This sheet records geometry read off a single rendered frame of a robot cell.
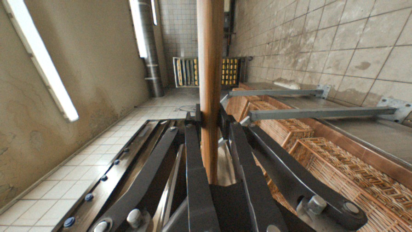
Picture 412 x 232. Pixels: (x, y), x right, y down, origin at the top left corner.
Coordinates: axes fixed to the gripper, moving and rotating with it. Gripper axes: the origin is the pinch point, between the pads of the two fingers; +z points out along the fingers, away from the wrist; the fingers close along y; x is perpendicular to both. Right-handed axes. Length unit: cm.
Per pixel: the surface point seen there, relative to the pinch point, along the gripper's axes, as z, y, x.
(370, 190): 0, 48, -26
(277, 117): 36, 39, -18
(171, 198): 23, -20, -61
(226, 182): 41, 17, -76
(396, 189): 0, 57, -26
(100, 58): 163, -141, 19
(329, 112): 36, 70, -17
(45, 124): 72, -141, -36
